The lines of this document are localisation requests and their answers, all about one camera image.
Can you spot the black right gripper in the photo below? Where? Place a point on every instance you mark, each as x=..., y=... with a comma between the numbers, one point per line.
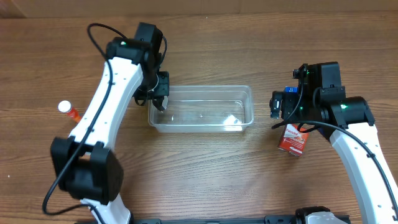
x=277, y=104

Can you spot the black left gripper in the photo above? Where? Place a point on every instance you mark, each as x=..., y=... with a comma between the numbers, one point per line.
x=160, y=93

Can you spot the blue medicine box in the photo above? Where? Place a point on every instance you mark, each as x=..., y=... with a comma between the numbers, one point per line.
x=290, y=89

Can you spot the orange bottle white cap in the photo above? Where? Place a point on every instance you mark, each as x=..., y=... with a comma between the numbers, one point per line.
x=67, y=108

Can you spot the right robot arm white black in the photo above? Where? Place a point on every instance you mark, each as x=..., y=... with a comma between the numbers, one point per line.
x=320, y=101

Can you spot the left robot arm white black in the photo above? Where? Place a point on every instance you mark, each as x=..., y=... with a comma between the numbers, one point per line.
x=88, y=174

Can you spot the clear plastic container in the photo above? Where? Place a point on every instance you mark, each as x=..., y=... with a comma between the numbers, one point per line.
x=205, y=109

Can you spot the red medicine box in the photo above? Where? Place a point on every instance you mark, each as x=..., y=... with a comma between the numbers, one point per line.
x=292, y=140

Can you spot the cardboard backdrop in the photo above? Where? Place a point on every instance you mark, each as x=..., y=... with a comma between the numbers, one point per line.
x=106, y=8

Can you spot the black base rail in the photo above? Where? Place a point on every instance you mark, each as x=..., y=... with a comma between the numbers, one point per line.
x=269, y=219

